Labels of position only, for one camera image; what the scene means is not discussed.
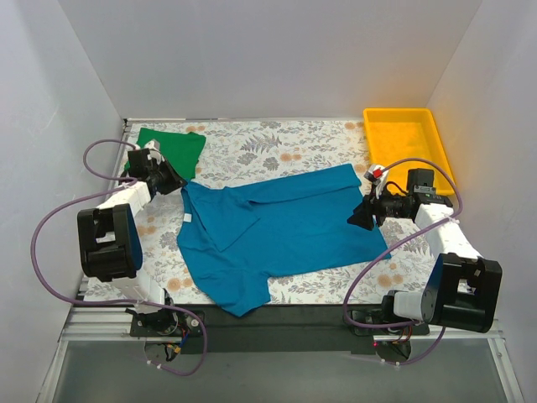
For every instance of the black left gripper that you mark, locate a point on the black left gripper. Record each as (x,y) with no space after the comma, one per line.
(166,177)

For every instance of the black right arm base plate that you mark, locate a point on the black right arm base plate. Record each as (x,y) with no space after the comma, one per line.
(374,316)

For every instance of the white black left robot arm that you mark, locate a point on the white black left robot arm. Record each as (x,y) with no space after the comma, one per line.
(110,247)

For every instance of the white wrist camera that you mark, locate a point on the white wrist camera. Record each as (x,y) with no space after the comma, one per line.
(153,147)
(377,175)

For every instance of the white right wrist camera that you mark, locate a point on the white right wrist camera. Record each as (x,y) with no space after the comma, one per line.
(377,175)

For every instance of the blue t shirt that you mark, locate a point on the blue t shirt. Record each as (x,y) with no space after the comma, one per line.
(234,239)

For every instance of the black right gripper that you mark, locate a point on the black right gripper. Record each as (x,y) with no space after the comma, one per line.
(373,211)

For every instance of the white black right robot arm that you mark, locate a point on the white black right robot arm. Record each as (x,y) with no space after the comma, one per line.
(462,290)

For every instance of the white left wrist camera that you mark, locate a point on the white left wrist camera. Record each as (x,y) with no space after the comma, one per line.
(153,147)

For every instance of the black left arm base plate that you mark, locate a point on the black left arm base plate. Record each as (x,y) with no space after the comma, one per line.
(165,323)

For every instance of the green folded t shirt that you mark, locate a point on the green folded t shirt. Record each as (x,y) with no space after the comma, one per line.
(180,150)

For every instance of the floral patterned table mat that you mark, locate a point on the floral patterned table mat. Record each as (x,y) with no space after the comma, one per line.
(238,153)

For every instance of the aluminium frame rail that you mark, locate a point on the aluminium frame rail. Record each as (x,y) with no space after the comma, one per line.
(276,354)

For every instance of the yellow plastic bin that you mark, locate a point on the yellow plastic bin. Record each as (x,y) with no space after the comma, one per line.
(397,133)

